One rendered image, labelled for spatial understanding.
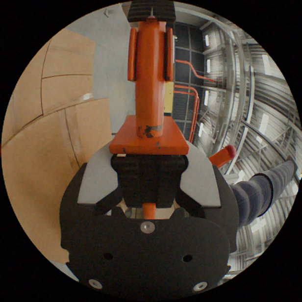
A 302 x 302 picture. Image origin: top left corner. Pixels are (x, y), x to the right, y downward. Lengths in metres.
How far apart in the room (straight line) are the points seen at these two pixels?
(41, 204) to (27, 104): 0.48
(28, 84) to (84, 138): 0.48
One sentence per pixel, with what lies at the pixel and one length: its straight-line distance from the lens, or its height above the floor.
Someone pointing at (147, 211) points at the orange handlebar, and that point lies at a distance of 0.17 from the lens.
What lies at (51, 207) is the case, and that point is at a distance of 0.17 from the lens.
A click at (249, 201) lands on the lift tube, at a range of 0.40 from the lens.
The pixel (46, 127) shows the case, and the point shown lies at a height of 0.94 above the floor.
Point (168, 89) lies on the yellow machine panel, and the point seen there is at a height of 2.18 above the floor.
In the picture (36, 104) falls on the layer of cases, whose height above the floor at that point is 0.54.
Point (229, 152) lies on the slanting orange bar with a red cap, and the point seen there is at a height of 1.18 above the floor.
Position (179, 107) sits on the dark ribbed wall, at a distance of 11.14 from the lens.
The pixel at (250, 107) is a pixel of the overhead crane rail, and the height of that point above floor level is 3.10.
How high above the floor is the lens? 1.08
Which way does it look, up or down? 1 degrees up
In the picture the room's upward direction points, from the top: 91 degrees clockwise
